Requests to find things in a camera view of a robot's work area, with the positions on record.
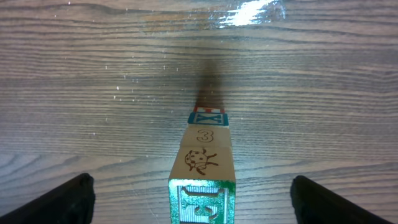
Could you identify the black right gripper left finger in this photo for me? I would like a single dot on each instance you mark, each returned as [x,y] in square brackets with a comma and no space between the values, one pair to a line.
[70,203]

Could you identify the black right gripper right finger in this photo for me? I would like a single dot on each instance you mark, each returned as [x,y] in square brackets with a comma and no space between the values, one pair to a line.
[315,204]

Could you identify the green side violin block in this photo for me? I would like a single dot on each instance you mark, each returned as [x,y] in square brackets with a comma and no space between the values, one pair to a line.
[202,186]

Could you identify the yellow letter K block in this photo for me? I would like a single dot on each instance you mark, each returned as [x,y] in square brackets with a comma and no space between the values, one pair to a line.
[213,119]

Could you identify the red side L block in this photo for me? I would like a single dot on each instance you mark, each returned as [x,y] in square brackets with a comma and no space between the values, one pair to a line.
[198,135]

